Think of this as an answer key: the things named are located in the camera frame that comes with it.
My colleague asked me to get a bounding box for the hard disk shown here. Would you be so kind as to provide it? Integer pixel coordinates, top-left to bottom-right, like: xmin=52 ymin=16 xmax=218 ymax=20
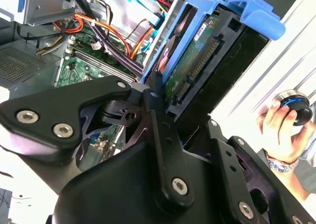
xmin=142 ymin=0 xmax=287 ymax=118

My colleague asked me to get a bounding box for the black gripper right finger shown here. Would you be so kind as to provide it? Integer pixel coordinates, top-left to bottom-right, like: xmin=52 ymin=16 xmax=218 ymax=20
xmin=207 ymin=119 xmax=316 ymax=224

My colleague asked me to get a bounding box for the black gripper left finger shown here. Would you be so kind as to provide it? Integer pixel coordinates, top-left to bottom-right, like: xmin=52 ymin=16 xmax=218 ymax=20
xmin=0 ymin=70 xmax=196 ymax=211

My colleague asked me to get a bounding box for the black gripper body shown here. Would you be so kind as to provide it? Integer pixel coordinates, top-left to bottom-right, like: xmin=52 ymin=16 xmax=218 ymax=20
xmin=50 ymin=140 xmax=238 ymax=224

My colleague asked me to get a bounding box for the person's hand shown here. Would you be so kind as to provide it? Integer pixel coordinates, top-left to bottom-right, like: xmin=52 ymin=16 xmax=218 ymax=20
xmin=256 ymin=99 xmax=316 ymax=165

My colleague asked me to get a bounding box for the round black tool blue ring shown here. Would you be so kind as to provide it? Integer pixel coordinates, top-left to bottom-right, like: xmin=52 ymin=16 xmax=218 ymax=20
xmin=271 ymin=90 xmax=314 ymax=127

